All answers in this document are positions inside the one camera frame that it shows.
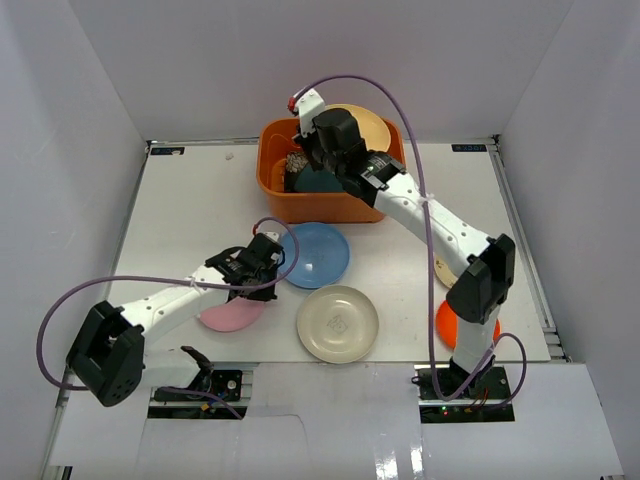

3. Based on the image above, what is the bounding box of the tan round plate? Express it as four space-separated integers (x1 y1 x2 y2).
326 104 391 152

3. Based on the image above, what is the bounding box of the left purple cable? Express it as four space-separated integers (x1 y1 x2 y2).
35 216 301 419

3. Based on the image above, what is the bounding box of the purple cable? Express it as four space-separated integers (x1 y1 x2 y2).
35 216 301 419
292 74 527 409

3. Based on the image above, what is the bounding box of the cream round plate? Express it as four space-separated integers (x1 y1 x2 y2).
296 285 380 364

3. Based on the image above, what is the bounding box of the pink round plate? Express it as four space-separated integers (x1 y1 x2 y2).
199 297 265 333

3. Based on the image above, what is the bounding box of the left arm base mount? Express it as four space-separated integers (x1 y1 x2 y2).
148 370 248 420

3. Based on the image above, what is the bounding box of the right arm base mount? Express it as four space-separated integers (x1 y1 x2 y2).
411 367 515 424

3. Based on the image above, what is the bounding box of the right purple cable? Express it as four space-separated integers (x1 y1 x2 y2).
292 74 527 409

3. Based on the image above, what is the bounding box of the teal square plate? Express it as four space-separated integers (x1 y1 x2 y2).
292 166 344 193

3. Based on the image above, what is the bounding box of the blue round plate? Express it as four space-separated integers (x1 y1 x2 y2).
286 222 351 290

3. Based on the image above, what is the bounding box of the small cream patterned plate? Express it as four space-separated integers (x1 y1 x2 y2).
434 255 458 289

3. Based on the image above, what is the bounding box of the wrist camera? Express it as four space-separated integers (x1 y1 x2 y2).
288 88 325 138
252 225 280 244

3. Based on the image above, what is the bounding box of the orange round plate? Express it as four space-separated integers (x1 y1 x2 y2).
435 299 502 351

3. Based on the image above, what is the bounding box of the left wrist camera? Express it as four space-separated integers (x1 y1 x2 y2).
252 225 280 244

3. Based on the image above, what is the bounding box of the orange plastic bin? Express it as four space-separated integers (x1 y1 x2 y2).
256 118 385 224

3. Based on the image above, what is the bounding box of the black floral rectangular plate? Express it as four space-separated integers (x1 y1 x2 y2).
283 151 308 193

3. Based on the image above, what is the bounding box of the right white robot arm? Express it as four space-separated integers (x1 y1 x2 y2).
292 107 515 401

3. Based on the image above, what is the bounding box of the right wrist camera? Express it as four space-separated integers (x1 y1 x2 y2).
288 88 325 138

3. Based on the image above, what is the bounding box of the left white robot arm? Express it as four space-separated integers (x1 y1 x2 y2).
67 232 283 407

